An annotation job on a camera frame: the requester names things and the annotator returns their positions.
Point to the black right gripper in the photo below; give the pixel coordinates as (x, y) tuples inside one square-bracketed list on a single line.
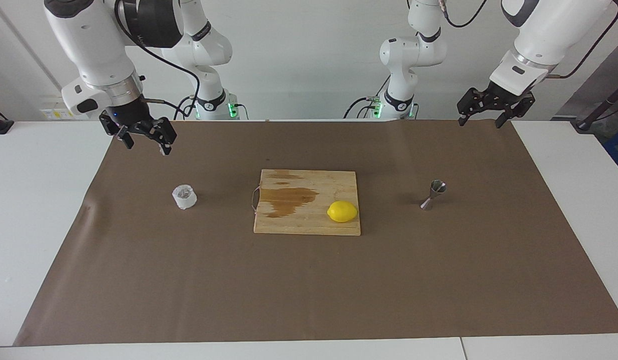
[(131, 115)]

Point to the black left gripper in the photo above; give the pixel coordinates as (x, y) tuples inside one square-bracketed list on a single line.
[(506, 95)]

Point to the clear faceted glass cup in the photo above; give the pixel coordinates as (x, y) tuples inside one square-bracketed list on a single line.
[(184, 197)]

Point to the steel double jigger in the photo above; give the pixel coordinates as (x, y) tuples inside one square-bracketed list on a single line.
[(433, 197)]

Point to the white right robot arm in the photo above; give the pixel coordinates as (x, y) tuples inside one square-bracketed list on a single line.
[(96, 40)]

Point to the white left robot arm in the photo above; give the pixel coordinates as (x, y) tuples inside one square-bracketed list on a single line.
[(544, 30)]

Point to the black pole stand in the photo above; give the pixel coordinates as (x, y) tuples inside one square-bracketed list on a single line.
[(586, 122)]

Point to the yellow lemon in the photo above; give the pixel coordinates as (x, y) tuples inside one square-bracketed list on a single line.
[(342, 211)]

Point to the wooden cutting board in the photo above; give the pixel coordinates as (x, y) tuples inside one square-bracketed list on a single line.
[(308, 220)]

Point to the brown paper table mat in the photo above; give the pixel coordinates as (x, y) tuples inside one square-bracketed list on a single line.
[(308, 290)]

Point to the white wall socket box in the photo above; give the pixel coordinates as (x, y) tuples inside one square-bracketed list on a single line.
[(53, 112)]

